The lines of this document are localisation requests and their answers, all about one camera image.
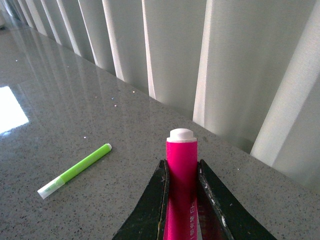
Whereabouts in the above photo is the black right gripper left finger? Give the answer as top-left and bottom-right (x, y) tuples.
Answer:
(113, 160), (170, 240)

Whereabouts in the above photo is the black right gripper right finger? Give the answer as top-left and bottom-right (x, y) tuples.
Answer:
(196, 159), (275, 240)

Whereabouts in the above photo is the green highlighter pen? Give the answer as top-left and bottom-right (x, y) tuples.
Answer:
(37, 143), (112, 200)

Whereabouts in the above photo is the pink highlighter pen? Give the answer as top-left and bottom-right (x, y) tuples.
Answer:
(163, 128), (198, 240)

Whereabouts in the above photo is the white pleated curtain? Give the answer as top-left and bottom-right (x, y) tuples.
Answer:
(0, 0), (320, 193)

